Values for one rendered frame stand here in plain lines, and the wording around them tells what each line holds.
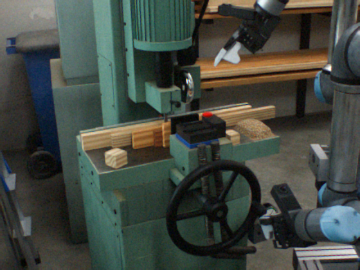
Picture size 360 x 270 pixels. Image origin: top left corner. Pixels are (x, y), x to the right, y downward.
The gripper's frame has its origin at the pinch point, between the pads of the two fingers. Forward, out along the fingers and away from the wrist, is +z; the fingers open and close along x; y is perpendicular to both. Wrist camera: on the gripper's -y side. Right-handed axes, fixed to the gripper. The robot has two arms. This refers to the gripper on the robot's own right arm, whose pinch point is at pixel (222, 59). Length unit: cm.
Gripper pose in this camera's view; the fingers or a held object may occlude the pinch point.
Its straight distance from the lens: 142.3
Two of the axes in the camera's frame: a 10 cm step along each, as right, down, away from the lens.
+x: 4.4, -3.6, 8.2
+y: 7.6, 6.4, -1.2
